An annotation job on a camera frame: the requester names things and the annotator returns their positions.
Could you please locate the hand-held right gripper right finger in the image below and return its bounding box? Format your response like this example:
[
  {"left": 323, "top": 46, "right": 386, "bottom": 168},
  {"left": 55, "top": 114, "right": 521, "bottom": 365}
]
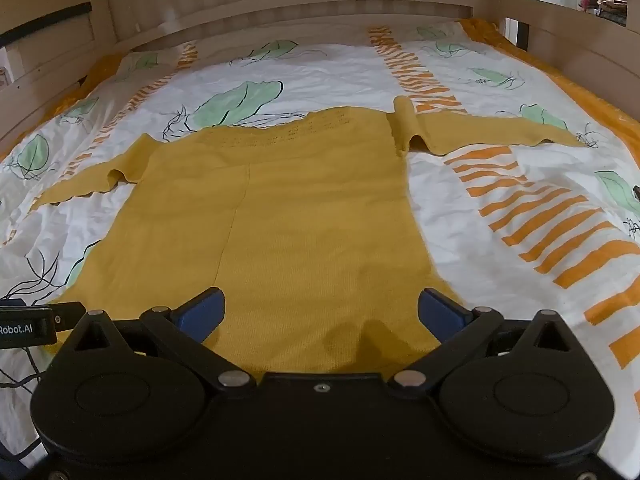
[{"left": 388, "top": 287, "right": 584, "bottom": 394}]

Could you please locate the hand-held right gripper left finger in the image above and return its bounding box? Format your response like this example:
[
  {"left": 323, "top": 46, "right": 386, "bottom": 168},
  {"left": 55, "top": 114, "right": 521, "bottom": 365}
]
[{"left": 59, "top": 287, "right": 252, "bottom": 395}]

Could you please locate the yellow knit sweater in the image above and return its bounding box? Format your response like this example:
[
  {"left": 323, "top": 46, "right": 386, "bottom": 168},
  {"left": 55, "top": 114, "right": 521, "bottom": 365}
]
[{"left": 35, "top": 106, "right": 587, "bottom": 377}]

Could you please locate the white leaf printed bed sheet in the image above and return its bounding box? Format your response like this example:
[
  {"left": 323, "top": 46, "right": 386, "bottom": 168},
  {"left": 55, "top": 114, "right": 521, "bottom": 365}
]
[{"left": 0, "top": 19, "right": 640, "bottom": 467}]

